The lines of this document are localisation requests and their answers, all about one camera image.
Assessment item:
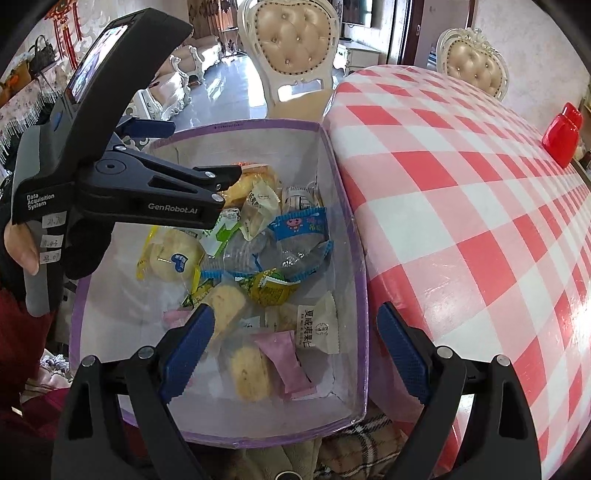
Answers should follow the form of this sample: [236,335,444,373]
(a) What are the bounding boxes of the white grey snack packet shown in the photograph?
[281,182,321,213]

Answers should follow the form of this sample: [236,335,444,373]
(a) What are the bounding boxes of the brown curtain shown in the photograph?
[187,0,241,40]

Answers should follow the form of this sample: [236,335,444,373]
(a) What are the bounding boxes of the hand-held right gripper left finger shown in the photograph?
[52,304,216,480]

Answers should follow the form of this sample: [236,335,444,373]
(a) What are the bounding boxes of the orange striped cake packet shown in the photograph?
[217,164,280,208]

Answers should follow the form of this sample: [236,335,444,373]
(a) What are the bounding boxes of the red thermos jug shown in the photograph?
[541,102,583,169]

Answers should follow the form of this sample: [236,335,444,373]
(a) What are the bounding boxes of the dark handbag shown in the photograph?
[28,34,63,75]

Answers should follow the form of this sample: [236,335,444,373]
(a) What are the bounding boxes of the person's left hand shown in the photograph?
[4,219,42,276]

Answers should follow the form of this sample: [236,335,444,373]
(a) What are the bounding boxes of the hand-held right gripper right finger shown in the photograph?
[375,301,542,480]

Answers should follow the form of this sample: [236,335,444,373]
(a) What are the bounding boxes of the blue clear snack packet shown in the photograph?
[203,207,334,282]

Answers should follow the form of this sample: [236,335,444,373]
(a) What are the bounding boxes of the cream tufted dining chair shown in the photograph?
[436,28,509,102]
[237,0,340,121]

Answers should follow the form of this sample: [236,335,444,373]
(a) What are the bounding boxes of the cream snack packet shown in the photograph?
[242,179,282,241]

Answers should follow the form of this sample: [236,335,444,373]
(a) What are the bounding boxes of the white carved sofa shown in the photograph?
[134,44,204,121]

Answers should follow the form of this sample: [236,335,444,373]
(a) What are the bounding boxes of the fringed floral cloth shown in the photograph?
[0,76,70,158]

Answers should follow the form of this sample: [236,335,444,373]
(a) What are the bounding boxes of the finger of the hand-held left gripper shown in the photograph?
[78,145,244,232]
[115,117,177,148]

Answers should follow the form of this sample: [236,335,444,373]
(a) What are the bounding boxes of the clear bin purple rim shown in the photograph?
[68,119,370,448]

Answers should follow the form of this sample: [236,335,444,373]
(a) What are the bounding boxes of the wall television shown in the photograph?
[342,0,375,27]

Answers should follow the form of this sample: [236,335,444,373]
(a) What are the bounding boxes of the plaid blanket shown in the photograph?
[245,413,416,480]

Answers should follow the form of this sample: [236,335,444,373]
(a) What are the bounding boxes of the white printed snack packet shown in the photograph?
[295,292,340,355]

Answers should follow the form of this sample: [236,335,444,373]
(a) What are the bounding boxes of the yellow round cake packet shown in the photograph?
[136,226,206,289]

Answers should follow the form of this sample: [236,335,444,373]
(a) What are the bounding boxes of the person's red clothing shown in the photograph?
[0,288,153,480]

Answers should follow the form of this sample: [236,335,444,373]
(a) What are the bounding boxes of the red knot wall decoration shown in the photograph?
[44,0,84,70]

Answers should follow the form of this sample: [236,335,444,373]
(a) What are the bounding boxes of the yellow green snack packet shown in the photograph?
[182,268,218,310]

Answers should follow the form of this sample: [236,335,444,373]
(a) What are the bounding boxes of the clear round cake packet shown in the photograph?
[222,344,275,402]
[198,282,247,342]

